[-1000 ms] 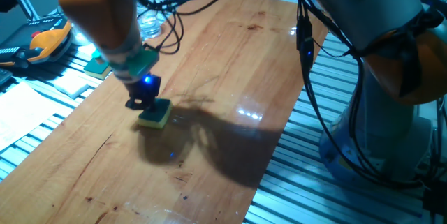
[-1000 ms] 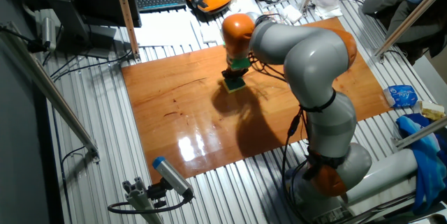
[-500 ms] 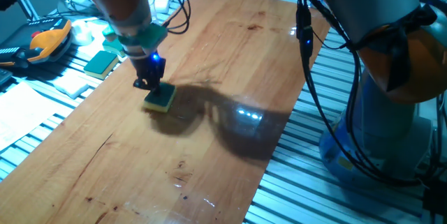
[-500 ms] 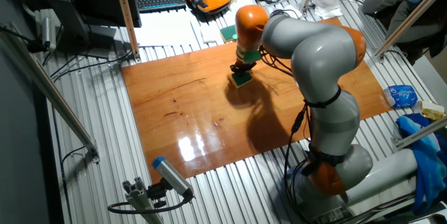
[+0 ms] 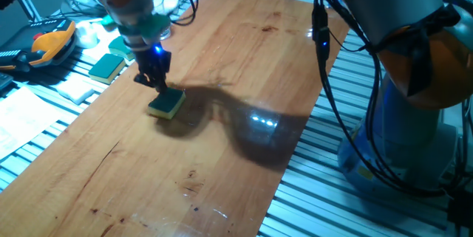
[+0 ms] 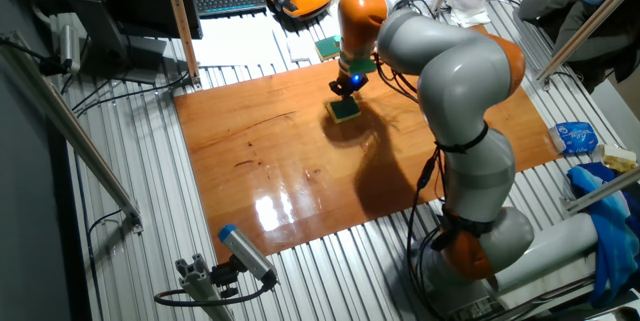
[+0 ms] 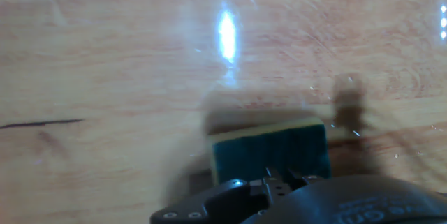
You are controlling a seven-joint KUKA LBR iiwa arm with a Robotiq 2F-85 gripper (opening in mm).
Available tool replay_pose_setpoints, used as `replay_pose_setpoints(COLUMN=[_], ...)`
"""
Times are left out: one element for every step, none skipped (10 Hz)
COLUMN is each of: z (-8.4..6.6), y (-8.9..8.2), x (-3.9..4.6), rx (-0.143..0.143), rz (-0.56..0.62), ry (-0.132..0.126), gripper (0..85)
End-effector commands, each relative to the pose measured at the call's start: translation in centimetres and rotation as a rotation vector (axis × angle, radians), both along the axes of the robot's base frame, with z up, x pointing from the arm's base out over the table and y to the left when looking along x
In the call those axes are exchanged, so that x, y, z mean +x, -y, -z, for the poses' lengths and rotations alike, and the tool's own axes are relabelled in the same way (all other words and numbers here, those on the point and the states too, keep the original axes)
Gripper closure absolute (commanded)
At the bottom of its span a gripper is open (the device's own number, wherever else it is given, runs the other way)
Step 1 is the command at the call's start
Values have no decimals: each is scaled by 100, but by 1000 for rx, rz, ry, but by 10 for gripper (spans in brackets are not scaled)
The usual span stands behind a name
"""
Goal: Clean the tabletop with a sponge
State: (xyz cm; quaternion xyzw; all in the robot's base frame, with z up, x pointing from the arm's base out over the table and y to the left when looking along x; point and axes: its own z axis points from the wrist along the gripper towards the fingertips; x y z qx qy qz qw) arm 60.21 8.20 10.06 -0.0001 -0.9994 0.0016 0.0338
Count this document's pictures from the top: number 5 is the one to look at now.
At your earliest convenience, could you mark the green yellow curved sponge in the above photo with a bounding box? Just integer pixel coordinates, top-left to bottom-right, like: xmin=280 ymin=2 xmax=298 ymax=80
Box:
xmin=108 ymin=35 xmax=136 ymax=66

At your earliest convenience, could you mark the white foam block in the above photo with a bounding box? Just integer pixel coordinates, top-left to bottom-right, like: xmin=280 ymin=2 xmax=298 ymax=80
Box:
xmin=55 ymin=80 xmax=95 ymax=105

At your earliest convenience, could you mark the white paper sheet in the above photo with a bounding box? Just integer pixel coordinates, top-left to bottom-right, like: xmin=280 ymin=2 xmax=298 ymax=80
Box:
xmin=0 ymin=85 xmax=81 ymax=160

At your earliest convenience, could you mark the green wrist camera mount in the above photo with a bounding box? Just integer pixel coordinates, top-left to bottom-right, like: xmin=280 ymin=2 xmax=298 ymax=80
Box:
xmin=100 ymin=13 xmax=171 ymax=44

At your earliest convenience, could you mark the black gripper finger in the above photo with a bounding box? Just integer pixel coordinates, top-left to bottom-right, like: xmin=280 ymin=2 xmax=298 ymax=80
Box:
xmin=133 ymin=73 xmax=153 ymax=87
xmin=154 ymin=78 xmax=169 ymax=95

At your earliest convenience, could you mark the green yellow rectangular sponge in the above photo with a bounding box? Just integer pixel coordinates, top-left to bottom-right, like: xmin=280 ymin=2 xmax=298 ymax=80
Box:
xmin=87 ymin=52 xmax=126 ymax=85
xmin=147 ymin=87 xmax=187 ymax=120

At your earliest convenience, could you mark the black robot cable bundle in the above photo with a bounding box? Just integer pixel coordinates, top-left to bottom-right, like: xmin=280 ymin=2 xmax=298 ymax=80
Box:
xmin=166 ymin=0 xmax=473 ymax=198

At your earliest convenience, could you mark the orange black teach pendant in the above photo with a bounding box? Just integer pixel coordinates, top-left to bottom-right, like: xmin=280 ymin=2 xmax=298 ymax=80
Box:
xmin=0 ymin=18 xmax=78 ymax=74

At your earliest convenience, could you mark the white crumpled tissue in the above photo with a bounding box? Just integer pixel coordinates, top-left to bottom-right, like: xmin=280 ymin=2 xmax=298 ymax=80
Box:
xmin=75 ymin=21 xmax=99 ymax=49

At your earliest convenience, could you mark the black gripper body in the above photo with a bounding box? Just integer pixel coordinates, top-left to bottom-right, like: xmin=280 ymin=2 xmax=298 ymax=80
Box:
xmin=132 ymin=44 xmax=172 ymax=83

